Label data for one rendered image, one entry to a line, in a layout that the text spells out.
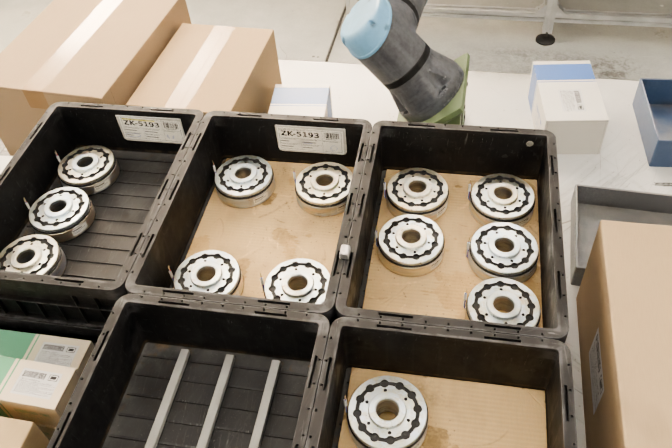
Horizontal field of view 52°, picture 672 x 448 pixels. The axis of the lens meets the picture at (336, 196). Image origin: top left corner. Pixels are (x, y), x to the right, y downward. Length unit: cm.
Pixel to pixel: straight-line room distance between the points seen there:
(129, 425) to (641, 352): 67
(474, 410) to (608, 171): 68
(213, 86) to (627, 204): 83
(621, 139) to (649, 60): 154
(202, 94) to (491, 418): 83
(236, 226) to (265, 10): 227
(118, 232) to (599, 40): 236
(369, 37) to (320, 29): 188
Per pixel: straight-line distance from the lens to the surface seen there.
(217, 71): 146
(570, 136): 145
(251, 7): 339
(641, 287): 102
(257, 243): 113
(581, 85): 152
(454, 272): 107
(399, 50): 131
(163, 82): 146
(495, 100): 159
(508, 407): 96
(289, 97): 147
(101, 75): 146
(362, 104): 158
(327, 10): 330
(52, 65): 154
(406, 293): 105
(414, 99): 134
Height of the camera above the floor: 168
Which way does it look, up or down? 46 degrees down
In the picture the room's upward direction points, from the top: 6 degrees counter-clockwise
